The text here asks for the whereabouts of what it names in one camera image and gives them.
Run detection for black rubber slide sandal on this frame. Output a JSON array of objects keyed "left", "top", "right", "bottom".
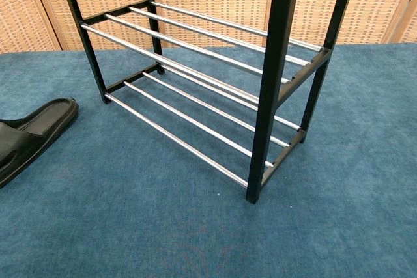
[{"left": 0, "top": 97, "right": 79, "bottom": 189}]

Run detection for black shoe rack chrome bars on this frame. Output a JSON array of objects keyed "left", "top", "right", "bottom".
[{"left": 54, "top": 0, "right": 361, "bottom": 205}]

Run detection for blue carpet table mat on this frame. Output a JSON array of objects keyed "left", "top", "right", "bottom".
[{"left": 0, "top": 42, "right": 417, "bottom": 278}]

